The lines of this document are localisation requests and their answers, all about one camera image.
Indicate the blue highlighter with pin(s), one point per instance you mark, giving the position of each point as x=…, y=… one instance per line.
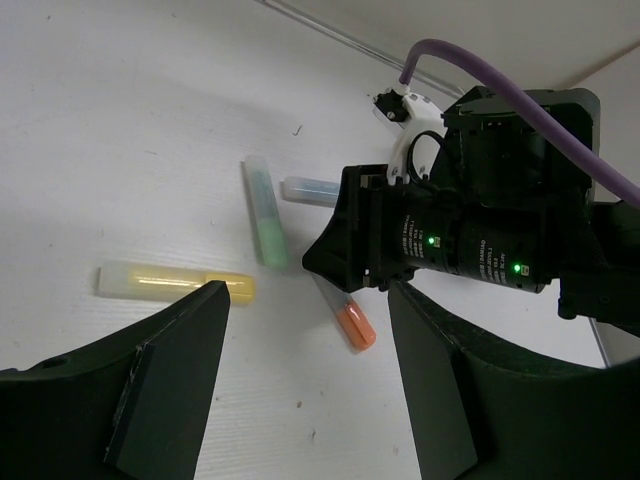
x=310, y=191

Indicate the orange highlighter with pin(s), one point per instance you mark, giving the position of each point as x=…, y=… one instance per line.
x=354, y=323

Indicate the yellow highlighter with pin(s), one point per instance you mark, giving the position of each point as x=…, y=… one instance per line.
x=125, y=280

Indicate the green highlighter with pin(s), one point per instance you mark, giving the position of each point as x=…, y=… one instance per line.
x=270, y=233

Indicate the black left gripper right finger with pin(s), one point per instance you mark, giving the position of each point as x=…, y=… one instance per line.
x=481, y=407

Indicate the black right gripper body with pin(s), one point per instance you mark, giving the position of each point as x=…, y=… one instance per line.
x=499, y=205

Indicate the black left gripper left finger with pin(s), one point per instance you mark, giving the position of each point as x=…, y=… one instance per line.
x=132, y=405

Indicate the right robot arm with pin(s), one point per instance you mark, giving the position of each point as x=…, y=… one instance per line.
x=608, y=293

